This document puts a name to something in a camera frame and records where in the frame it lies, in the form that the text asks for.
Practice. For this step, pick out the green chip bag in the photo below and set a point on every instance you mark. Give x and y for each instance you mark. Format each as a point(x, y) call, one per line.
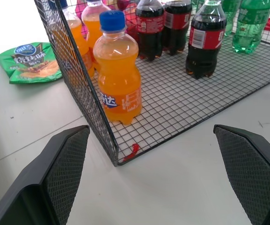
point(29, 63)

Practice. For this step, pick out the orange soda bottle blue cap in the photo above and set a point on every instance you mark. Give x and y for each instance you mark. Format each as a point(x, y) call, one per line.
point(94, 25)
point(77, 47)
point(119, 77)

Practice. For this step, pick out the cola bottle red label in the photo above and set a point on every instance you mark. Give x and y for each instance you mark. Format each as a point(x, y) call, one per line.
point(205, 42)
point(175, 25)
point(148, 28)

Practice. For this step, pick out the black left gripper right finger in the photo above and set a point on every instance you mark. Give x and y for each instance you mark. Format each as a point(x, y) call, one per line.
point(249, 173)

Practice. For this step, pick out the green soda bottle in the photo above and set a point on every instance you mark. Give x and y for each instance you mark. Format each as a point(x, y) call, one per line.
point(249, 25)
point(229, 14)

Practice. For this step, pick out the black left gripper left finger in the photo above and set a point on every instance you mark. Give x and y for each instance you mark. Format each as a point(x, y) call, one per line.
point(40, 187)

